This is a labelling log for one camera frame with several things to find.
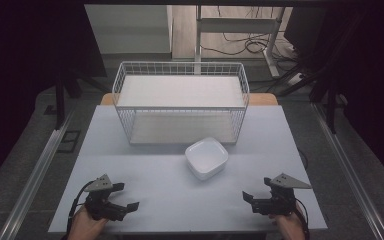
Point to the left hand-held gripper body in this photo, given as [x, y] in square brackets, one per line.
[101, 203]

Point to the black floor socket frame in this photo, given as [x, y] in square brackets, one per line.
[69, 141]

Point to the white power strip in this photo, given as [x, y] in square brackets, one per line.
[295, 79]

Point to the person's left hand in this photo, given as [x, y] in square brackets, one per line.
[83, 226]

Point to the white metal desk frame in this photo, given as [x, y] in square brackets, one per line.
[236, 25]

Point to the person's right hand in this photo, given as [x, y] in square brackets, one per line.
[290, 226]

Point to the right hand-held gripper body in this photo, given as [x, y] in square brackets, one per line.
[280, 204]

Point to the black metal stand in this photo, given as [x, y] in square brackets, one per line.
[331, 106]
[60, 100]

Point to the white cabinet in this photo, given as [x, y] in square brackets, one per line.
[130, 30]

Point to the dark curtain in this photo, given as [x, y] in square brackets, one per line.
[370, 83]
[23, 66]

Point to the white square bowl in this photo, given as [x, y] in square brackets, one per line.
[206, 158]

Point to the aluminium rail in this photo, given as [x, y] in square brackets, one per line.
[36, 173]
[350, 173]

